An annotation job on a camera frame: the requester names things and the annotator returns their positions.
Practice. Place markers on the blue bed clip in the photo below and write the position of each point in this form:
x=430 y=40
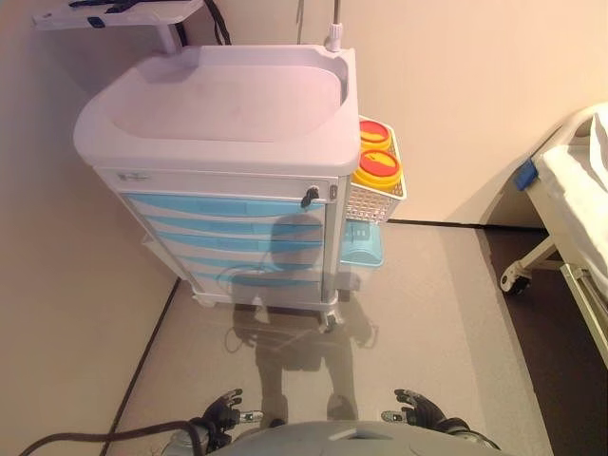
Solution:
x=526 y=175

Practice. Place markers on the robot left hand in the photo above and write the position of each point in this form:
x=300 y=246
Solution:
x=218 y=420

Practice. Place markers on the blue front cart drawer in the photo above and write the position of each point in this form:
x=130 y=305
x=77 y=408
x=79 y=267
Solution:
x=190 y=225
x=266 y=281
x=199 y=243
x=204 y=261
x=199 y=205

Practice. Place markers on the white medical cart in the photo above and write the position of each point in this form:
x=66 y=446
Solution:
x=228 y=157

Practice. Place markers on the bed caster wheel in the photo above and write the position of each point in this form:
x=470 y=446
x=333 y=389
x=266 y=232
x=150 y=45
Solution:
x=515 y=282

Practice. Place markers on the cart caster wheel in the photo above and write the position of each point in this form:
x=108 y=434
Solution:
x=331 y=323

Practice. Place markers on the white bed side rail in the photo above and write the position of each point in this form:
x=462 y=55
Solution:
x=586 y=299

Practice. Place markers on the yellow sharps container red lid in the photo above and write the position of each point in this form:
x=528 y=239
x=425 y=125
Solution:
x=375 y=132
x=377 y=164

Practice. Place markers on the grey robot torso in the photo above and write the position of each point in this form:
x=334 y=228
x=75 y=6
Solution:
x=332 y=442

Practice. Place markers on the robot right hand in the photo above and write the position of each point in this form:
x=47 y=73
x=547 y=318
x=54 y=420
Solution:
x=423 y=413

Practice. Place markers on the white lockable cart drawer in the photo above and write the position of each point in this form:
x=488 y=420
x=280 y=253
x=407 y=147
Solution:
x=214 y=183

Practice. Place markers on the black cart key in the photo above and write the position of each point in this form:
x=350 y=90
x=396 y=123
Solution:
x=311 y=195

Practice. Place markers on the light blue waste bin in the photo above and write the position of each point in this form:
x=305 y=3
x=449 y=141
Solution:
x=361 y=247

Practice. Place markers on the white hospital bed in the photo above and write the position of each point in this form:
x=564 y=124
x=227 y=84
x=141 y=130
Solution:
x=570 y=190

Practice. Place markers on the metal infusion pole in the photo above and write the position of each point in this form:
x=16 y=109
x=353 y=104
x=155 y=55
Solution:
x=335 y=33

